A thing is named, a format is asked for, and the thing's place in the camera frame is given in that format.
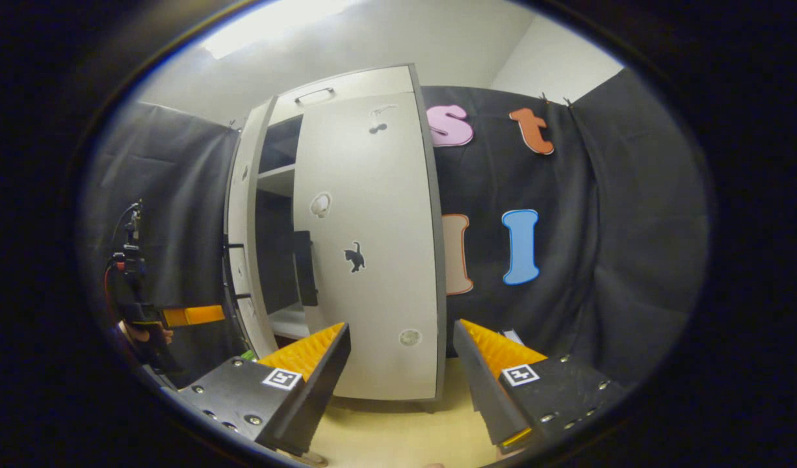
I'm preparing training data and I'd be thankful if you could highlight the white and grey cabinet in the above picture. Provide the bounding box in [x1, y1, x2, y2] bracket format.
[255, 63, 448, 417]

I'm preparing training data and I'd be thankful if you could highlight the white cabinet door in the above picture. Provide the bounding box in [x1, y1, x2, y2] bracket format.
[224, 97, 279, 361]
[293, 91, 448, 402]

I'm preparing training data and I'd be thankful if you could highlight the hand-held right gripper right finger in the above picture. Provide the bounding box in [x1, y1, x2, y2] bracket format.
[452, 318, 623, 456]

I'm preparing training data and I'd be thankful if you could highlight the white cabinet shelf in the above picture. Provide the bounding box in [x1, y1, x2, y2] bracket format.
[257, 164, 296, 197]

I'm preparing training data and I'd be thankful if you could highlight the white cabinet drawer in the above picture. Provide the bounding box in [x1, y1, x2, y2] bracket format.
[268, 64, 417, 127]

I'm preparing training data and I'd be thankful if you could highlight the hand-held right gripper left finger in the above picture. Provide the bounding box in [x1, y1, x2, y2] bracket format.
[177, 322, 350, 458]

